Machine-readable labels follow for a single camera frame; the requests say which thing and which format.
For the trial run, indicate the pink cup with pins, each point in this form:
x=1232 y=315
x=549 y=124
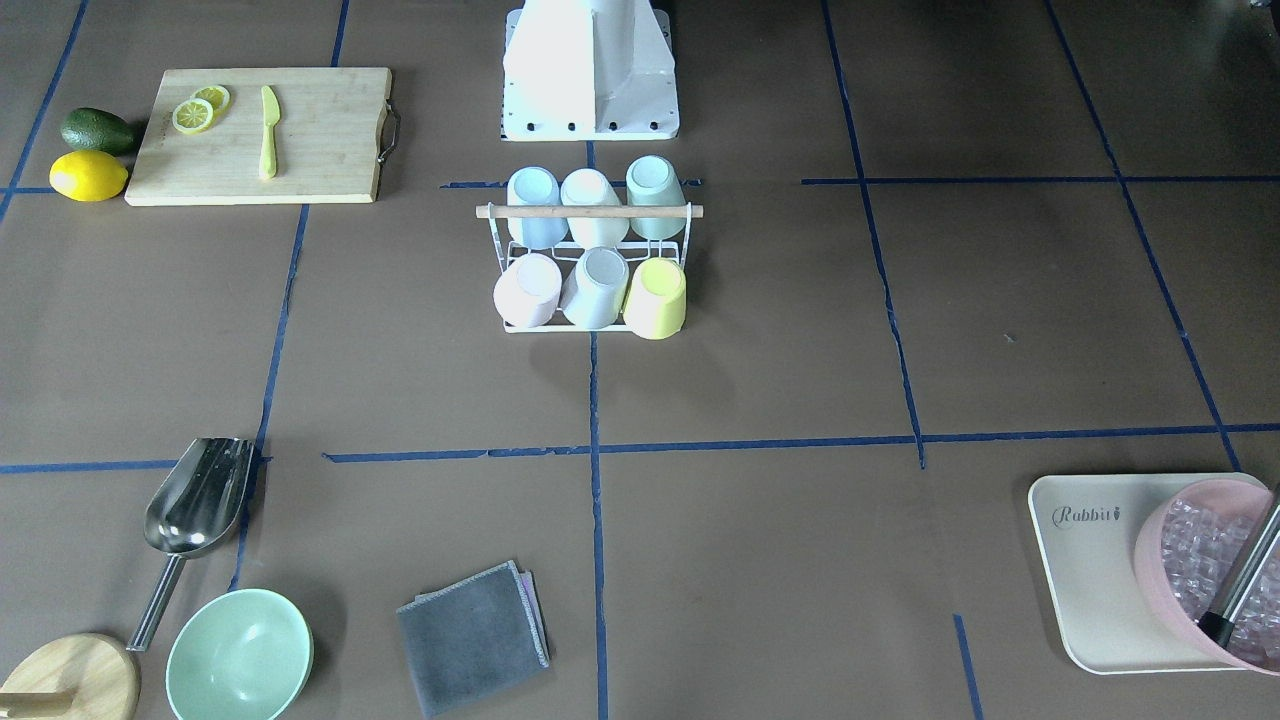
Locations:
x=527 y=293

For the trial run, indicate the mint green cup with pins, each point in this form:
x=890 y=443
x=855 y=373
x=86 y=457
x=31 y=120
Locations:
x=651 y=181

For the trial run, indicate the yellow cup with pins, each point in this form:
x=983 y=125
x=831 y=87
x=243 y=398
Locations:
x=656 y=302

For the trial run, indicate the grey cup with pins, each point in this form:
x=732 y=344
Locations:
x=593 y=295

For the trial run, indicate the white cup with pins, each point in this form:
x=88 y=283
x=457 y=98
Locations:
x=588 y=188

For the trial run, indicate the light blue cup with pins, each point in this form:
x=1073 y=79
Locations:
x=535 y=186

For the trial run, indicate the folded grey cloth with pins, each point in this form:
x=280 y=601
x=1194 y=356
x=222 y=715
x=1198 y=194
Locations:
x=472 y=639

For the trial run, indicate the bamboo cutting board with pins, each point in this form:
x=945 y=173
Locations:
x=330 y=141

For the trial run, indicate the yellow plastic knife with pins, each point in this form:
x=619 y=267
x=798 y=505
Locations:
x=271 y=115

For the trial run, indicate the steel scoop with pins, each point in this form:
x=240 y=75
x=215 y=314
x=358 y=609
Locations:
x=193 y=509

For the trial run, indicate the beige rabbit tray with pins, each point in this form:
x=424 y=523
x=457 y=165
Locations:
x=1088 y=529

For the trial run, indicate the mint green bowl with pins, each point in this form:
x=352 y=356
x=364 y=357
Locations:
x=245 y=655

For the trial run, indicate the lemon slice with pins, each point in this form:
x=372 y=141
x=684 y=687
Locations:
x=217 y=96
x=192 y=116

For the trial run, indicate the pink bowl with ice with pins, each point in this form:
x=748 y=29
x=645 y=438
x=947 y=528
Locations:
x=1181 y=560

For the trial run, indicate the yellow lemon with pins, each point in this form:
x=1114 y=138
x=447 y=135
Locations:
x=88 y=176

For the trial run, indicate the green avocado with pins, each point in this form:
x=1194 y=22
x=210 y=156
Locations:
x=99 y=130

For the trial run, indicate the wooden mug tree stand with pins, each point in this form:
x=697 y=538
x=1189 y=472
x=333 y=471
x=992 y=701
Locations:
x=78 y=676

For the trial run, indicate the white wire cup rack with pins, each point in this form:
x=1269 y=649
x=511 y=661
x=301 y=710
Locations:
x=576 y=255

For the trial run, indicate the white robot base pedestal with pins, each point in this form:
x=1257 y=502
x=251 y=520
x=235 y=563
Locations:
x=579 y=71

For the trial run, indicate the metal ice scoop handle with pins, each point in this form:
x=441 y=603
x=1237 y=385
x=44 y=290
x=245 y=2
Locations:
x=1219 y=620

